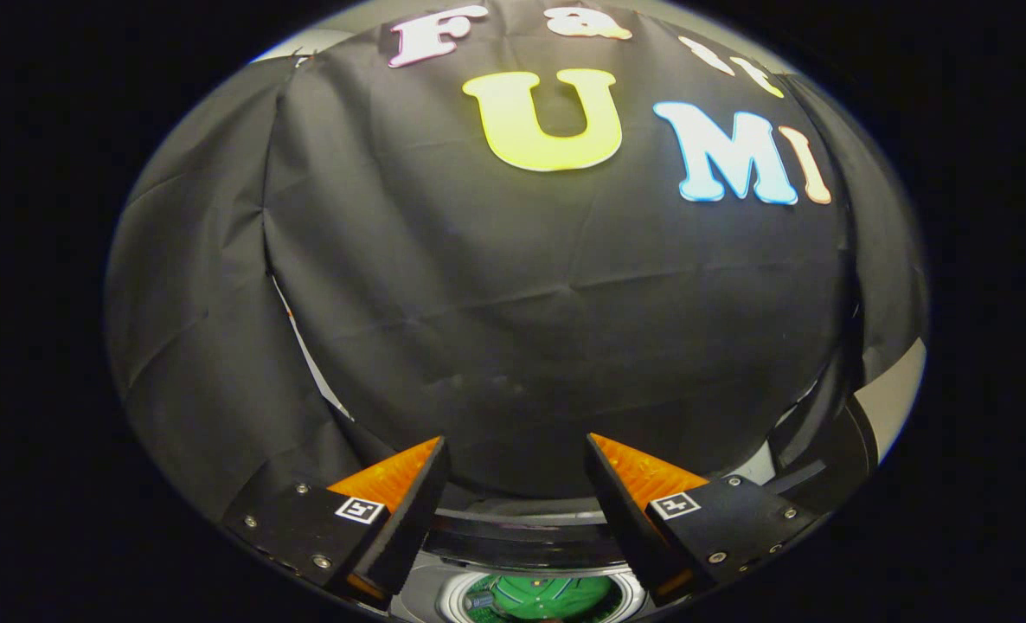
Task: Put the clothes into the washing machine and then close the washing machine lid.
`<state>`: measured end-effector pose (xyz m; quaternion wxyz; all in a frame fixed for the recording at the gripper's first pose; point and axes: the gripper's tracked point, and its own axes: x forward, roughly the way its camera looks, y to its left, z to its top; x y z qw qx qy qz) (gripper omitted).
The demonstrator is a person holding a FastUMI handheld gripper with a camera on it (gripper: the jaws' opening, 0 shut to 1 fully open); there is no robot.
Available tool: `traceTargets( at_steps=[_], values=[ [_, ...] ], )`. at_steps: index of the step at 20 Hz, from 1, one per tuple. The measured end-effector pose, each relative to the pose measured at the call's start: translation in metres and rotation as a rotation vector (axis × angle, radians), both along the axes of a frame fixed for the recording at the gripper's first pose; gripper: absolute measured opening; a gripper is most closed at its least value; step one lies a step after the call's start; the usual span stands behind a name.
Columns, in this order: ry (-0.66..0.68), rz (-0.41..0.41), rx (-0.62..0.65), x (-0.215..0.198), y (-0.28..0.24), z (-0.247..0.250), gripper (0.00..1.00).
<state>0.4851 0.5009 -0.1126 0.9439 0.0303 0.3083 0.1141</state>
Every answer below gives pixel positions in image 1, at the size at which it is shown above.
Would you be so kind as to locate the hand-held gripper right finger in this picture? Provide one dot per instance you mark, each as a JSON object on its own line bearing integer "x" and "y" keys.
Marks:
{"x": 621, "y": 510}

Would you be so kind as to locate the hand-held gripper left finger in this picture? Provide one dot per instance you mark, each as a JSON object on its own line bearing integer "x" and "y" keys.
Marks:
{"x": 413, "y": 515}

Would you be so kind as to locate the green polo shirt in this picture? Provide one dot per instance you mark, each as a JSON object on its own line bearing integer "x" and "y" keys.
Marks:
{"x": 548, "y": 597}

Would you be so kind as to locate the black backdrop cloth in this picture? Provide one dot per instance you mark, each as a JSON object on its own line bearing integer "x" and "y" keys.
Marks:
{"x": 522, "y": 303}

